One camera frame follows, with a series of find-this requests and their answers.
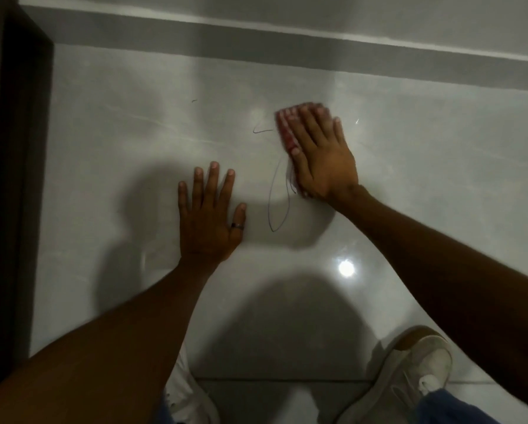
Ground dark wooden door frame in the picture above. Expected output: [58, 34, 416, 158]
[0, 0, 55, 395]

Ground person's right forearm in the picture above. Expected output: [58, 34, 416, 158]
[334, 185, 528, 418]

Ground person's left forearm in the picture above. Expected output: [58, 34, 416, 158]
[0, 257, 222, 424]

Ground blue jeans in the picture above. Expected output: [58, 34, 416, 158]
[406, 387, 501, 424]

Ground red cleaning cloth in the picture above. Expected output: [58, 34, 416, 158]
[275, 101, 332, 199]

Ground white left sneaker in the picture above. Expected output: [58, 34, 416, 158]
[164, 344, 221, 424]

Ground white right sneaker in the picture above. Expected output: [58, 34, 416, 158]
[336, 326, 454, 424]

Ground white sneaker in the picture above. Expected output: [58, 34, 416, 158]
[164, 344, 221, 424]
[336, 326, 454, 424]

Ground person's left hand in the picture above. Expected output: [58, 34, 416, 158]
[178, 161, 247, 265]

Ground person's right hand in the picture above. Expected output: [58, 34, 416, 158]
[287, 106, 360, 204]

